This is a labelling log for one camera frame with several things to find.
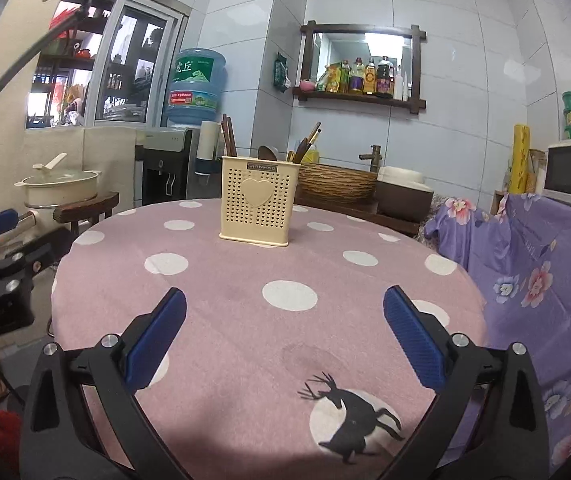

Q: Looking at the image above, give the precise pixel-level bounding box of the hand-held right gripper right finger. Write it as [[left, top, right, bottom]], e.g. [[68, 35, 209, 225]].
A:
[[383, 285, 551, 480]]

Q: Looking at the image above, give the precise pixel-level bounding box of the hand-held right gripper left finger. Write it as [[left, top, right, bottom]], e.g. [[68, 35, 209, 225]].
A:
[[19, 287, 188, 480]]

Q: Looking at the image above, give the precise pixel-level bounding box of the cream plastic utensil holder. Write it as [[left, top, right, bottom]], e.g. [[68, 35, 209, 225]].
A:
[[218, 155, 300, 248]]

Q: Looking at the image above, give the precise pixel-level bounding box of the dark wooden chair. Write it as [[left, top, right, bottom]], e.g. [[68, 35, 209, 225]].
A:
[[52, 191, 120, 236]]

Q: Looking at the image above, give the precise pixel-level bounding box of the cream cooking pot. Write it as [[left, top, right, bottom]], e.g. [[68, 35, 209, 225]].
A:
[[14, 166, 102, 208]]

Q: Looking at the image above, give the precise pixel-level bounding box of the cream ladle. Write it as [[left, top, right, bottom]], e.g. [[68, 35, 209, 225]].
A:
[[32, 152, 67, 172]]

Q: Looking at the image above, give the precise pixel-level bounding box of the pink polka dot tablecloth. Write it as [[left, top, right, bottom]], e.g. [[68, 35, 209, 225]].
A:
[[50, 199, 489, 480]]

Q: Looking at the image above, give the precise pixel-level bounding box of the beige cloth cover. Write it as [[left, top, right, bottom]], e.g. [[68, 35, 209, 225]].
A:
[[25, 126, 138, 211]]

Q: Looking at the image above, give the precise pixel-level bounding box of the brown and cream rice cooker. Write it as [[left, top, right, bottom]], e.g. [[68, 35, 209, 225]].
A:
[[375, 166, 435, 223]]

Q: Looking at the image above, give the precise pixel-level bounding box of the dark wooden vanity table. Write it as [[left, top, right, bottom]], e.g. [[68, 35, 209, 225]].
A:
[[294, 195, 421, 238]]

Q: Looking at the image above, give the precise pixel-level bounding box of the purple floral cloth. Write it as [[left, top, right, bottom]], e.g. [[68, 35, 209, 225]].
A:
[[424, 192, 571, 471]]

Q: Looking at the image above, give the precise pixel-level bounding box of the water dispenser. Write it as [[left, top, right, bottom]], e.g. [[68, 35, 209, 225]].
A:
[[142, 127, 221, 206]]

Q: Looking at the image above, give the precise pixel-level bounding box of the woven pattern sink basin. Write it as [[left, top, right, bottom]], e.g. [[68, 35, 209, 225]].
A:
[[298, 161, 379, 206]]

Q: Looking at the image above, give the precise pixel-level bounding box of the teal cup holder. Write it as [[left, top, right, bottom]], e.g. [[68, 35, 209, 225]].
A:
[[192, 157, 222, 178]]

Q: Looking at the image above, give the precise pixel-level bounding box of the bronze faucet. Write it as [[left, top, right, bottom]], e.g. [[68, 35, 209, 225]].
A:
[[359, 145, 383, 173]]

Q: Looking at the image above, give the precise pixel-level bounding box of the white paper cup tube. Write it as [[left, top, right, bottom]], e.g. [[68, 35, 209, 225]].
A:
[[198, 120, 221, 161]]

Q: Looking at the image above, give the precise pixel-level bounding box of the yellow roll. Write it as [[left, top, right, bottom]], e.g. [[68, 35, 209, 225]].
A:
[[510, 124, 531, 193]]

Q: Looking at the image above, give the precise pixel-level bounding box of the sliding window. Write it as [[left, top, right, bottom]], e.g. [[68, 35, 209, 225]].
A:
[[25, 0, 191, 130]]

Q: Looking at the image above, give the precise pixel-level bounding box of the glass jar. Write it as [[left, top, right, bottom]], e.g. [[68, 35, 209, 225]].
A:
[[528, 149, 549, 191]]

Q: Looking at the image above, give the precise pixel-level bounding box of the blue water bottle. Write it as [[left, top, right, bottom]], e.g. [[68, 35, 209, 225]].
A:
[[166, 47, 227, 128]]

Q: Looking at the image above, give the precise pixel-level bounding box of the dark soy sauce bottle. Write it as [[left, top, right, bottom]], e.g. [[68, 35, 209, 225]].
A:
[[375, 56, 395, 98]]

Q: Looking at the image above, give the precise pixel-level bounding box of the amber sauce bottle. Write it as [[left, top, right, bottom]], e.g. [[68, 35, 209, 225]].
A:
[[364, 57, 379, 96]]

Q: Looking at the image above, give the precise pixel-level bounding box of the clear oil bottle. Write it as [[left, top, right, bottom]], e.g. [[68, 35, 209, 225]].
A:
[[349, 57, 366, 95]]

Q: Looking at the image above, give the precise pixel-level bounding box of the yellow seasoning packet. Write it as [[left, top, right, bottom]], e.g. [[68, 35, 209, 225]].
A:
[[317, 62, 343, 93]]

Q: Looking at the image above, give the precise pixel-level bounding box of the wooden framed mirror shelf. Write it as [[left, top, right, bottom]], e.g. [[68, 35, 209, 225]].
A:
[[293, 21, 427, 113]]

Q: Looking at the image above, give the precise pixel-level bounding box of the cream pan handle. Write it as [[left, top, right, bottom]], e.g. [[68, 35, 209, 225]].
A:
[[0, 211, 41, 251]]

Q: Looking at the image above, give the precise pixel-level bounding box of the green wall packet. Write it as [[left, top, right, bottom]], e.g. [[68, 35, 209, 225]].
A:
[[274, 52, 293, 93]]

